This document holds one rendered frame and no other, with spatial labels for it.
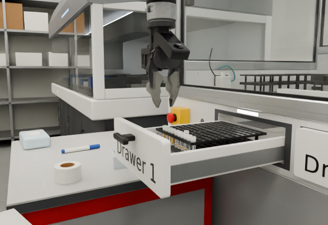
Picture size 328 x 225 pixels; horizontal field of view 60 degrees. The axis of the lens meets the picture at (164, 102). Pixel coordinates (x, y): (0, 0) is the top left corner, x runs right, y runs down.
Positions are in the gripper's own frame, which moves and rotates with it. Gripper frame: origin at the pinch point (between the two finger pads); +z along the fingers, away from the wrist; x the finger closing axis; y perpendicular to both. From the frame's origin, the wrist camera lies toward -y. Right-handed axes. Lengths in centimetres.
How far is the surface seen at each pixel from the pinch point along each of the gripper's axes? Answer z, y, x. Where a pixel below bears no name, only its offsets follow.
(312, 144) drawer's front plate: 7.5, -26.0, -21.2
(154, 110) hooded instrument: 14, 75, -33
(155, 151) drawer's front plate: 7.0, -16.4, 10.8
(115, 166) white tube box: 20.3, 15.8, 8.6
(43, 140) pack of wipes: 18, 50, 26
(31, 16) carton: -78, 364, 10
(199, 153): 8.5, -17.2, 1.4
